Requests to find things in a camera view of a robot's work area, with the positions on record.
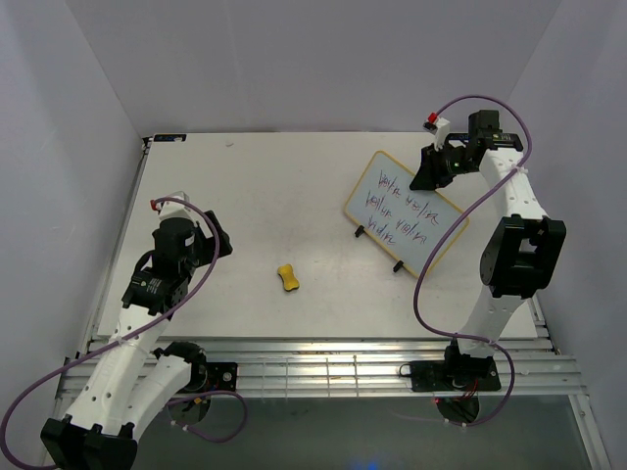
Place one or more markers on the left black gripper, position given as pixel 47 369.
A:
pixel 209 244

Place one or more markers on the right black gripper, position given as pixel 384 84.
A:
pixel 429 175

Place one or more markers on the yellow-framed small whiteboard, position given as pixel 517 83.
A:
pixel 406 224

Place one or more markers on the yellow whiteboard eraser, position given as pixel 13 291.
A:
pixel 288 278

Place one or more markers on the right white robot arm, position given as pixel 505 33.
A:
pixel 518 261

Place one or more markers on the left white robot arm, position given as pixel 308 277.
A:
pixel 134 380

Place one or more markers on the blue corner label left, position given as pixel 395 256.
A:
pixel 169 137

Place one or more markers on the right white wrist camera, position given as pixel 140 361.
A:
pixel 439 127

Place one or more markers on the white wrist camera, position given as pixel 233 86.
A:
pixel 172 208
pixel 439 127

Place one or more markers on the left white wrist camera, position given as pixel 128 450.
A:
pixel 172 208

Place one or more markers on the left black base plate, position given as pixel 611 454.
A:
pixel 212 376

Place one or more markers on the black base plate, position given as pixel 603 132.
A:
pixel 437 376
pixel 212 376

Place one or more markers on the aluminium rail frame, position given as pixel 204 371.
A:
pixel 375 369

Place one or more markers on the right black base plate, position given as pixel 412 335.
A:
pixel 437 376

